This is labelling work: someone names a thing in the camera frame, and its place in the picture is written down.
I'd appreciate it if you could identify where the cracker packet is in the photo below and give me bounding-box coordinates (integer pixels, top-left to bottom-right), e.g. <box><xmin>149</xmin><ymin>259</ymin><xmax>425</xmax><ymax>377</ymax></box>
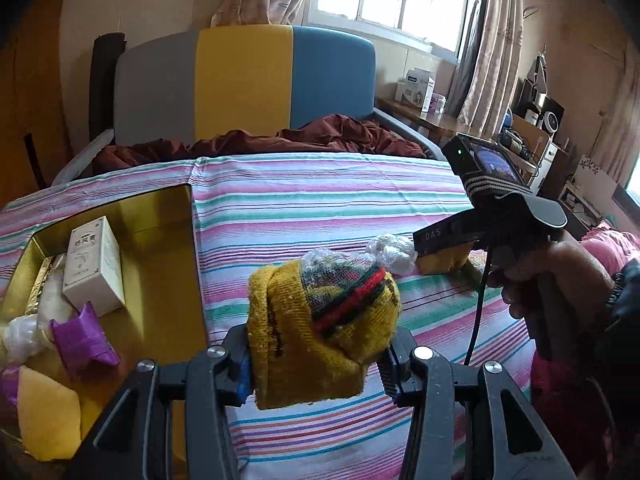
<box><xmin>468</xmin><ymin>250</ymin><xmax>487</xmax><ymax>273</ymax></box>

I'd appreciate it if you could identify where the maroon blanket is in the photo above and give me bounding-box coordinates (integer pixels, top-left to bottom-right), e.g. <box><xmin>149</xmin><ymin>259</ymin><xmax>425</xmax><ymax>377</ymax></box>
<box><xmin>94</xmin><ymin>114</ymin><xmax>435</xmax><ymax>174</ymax></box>

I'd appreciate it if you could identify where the striped bed sheet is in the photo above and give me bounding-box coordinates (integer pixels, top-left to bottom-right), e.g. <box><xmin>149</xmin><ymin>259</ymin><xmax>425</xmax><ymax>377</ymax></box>
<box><xmin>1</xmin><ymin>153</ymin><xmax>535</xmax><ymax>479</ymax></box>

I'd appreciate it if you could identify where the wooden desk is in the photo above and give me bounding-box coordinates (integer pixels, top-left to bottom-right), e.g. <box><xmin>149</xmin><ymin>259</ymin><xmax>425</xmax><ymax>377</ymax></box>
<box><xmin>374</xmin><ymin>96</ymin><xmax>557</xmax><ymax>187</ymax></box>

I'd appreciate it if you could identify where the purple cartoon snack packet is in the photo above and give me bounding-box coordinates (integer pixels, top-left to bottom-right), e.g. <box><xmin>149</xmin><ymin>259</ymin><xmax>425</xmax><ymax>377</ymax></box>
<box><xmin>0</xmin><ymin>366</ymin><xmax>21</xmax><ymax>408</ymax></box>

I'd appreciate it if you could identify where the white product box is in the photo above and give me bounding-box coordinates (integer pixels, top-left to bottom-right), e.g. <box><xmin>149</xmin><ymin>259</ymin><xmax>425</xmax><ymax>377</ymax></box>
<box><xmin>395</xmin><ymin>68</ymin><xmax>435</xmax><ymax>112</ymax></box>

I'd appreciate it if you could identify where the black cable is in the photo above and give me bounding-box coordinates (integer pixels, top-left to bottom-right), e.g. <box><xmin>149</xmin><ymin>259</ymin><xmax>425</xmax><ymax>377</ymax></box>
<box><xmin>463</xmin><ymin>249</ymin><xmax>496</xmax><ymax>366</ymax></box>

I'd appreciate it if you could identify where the purple pleated snack packet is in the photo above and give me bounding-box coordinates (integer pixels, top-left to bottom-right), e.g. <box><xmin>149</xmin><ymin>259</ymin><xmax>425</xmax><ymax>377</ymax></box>
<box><xmin>50</xmin><ymin>301</ymin><xmax>120</xmax><ymax>376</ymax></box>

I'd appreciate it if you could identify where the white plastic bag ball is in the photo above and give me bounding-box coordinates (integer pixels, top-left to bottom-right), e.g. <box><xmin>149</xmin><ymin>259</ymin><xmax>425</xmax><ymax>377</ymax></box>
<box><xmin>2</xmin><ymin>314</ymin><xmax>44</xmax><ymax>365</ymax></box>
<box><xmin>366</xmin><ymin>234</ymin><xmax>416</xmax><ymax>275</ymax></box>

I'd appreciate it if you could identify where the yellow sponge block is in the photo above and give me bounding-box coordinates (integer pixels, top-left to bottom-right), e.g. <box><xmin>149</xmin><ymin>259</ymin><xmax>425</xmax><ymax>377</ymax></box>
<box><xmin>416</xmin><ymin>243</ymin><xmax>473</xmax><ymax>275</ymax></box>
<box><xmin>17</xmin><ymin>366</ymin><xmax>81</xmax><ymax>462</ymax></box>

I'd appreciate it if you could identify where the yellow knitted sock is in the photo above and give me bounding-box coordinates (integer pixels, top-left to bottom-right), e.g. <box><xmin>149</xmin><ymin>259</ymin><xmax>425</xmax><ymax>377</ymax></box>
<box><xmin>246</xmin><ymin>249</ymin><xmax>401</xmax><ymax>410</ymax></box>

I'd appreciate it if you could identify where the grey yellow blue headboard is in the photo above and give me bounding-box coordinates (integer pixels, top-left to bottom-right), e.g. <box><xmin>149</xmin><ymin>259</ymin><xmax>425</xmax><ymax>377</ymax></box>
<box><xmin>52</xmin><ymin>23</ymin><xmax>446</xmax><ymax>187</ymax></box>

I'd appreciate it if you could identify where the black rolled mat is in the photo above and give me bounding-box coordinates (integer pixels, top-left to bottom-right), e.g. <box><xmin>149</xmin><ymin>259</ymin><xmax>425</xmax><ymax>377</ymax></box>
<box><xmin>88</xmin><ymin>32</ymin><xmax>127</xmax><ymax>141</ymax></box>

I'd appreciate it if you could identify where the person's right hand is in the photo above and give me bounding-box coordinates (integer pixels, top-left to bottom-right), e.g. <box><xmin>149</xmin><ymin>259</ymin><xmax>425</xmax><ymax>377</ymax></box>
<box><xmin>488</xmin><ymin>231</ymin><xmax>614</xmax><ymax>365</ymax></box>

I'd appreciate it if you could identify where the pink patterned curtain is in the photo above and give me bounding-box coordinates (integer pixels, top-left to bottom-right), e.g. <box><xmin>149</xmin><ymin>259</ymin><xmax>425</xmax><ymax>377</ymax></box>
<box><xmin>446</xmin><ymin>0</ymin><xmax>524</xmax><ymax>138</ymax></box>

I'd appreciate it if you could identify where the white ointment box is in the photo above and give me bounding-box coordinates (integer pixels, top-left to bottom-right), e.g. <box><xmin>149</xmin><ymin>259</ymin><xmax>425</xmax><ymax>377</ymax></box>
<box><xmin>63</xmin><ymin>216</ymin><xmax>125</xmax><ymax>316</ymax></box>

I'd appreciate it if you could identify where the black camera with screen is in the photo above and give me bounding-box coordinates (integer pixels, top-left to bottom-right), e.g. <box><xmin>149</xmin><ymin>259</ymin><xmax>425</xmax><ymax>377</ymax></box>
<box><xmin>442</xmin><ymin>133</ymin><xmax>532</xmax><ymax>207</ymax></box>

